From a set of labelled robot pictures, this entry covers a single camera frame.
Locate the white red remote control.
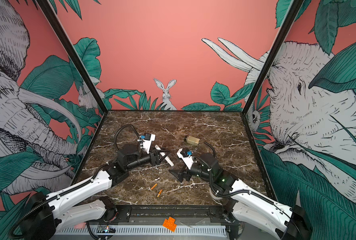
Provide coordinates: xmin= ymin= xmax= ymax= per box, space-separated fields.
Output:
xmin=155 ymin=145 xmax=174 ymax=167

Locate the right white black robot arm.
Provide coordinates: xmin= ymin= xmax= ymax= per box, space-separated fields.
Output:
xmin=170 ymin=148 xmax=313 ymax=240

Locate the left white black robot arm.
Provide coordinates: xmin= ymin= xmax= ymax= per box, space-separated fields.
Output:
xmin=7 ymin=124 xmax=170 ymax=240

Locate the clear tape roll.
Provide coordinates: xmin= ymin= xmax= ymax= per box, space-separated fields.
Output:
xmin=209 ymin=188 xmax=226 ymax=203

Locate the orange toy brick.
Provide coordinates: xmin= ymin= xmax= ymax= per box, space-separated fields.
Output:
xmin=162 ymin=217 xmax=177 ymax=233

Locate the small green circuit board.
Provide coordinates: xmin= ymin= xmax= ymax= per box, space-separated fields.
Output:
xmin=96 ymin=226 xmax=116 ymax=234

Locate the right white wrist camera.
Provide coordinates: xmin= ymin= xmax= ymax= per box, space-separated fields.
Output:
xmin=176 ymin=148 xmax=194 ymax=170

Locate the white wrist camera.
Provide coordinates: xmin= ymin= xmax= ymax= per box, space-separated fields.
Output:
xmin=138 ymin=133 xmax=155 ymax=154
xmin=176 ymin=148 xmax=194 ymax=170

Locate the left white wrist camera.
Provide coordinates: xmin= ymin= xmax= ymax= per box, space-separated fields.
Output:
xmin=138 ymin=133 xmax=155 ymax=154

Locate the black front mounting rail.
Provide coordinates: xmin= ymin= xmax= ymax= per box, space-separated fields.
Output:
xmin=111 ymin=205 xmax=237 ymax=225

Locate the white slotted cable duct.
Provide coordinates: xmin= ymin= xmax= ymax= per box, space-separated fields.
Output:
xmin=54 ymin=224 xmax=228 ymax=236

